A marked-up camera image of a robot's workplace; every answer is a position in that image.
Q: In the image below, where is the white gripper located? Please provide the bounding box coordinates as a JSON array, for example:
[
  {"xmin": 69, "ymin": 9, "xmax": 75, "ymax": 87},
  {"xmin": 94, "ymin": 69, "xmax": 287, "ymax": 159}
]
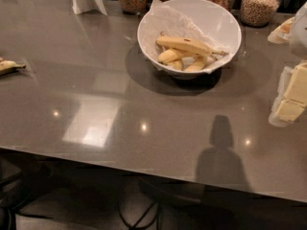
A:
[{"xmin": 268, "ymin": 2, "xmax": 307, "ymax": 127}]

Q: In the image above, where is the white bowl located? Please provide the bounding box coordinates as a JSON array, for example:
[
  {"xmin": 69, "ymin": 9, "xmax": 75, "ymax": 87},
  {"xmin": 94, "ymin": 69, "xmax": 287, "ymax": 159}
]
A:
[{"xmin": 137, "ymin": 0, "xmax": 242, "ymax": 80}]

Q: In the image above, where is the small lower left banana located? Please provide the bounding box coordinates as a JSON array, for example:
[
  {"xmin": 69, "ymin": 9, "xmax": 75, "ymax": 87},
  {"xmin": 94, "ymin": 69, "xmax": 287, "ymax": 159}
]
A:
[{"xmin": 168, "ymin": 59, "xmax": 183, "ymax": 71}]

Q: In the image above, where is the banana on table left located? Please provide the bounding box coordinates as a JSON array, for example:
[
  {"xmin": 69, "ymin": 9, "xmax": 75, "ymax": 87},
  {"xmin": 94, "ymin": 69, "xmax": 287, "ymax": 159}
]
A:
[{"xmin": 0, "ymin": 58, "xmax": 26, "ymax": 76}]

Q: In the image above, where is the white paper liner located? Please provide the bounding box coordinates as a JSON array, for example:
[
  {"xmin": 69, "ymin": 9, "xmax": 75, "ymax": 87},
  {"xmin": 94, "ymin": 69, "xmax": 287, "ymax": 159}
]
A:
[{"xmin": 137, "ymin": 0, "xmax": 234, "ymax": 80}]

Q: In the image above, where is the black cable under table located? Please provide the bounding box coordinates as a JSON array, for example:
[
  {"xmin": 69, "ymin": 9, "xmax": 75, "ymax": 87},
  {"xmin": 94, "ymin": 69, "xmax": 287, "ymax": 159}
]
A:
[{"xmin": 116, "ymin": 189, "xmax": 162, "ymax": 230}]

